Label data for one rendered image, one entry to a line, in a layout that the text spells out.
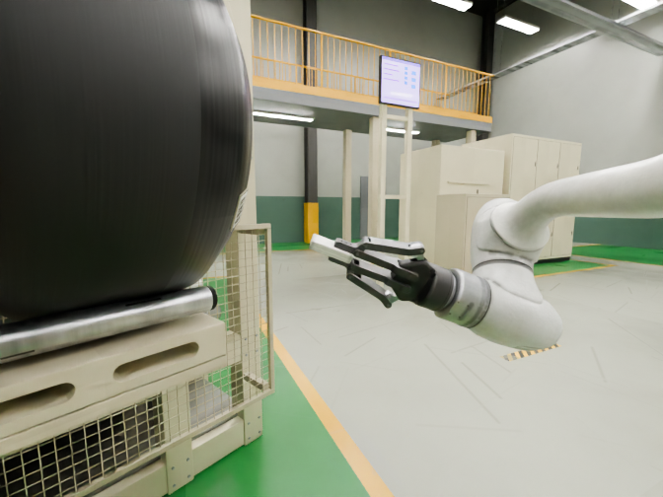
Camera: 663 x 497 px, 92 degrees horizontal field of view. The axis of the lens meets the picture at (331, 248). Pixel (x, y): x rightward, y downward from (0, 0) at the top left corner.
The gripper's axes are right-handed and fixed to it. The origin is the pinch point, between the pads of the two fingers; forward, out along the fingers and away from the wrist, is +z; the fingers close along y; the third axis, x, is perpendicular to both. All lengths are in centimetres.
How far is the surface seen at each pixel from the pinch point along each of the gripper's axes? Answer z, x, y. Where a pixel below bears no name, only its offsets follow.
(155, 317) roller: 21.5, -8.5, 17.3
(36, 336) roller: 30.9, -18.0, 16.4
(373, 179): -111, 617, 118
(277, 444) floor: -21, 42, 122
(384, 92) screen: -36, 390, -33
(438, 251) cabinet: -207, 387, 131
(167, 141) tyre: 23.1, -9.9, -9.9
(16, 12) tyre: 33.9, -15.3, -17.2
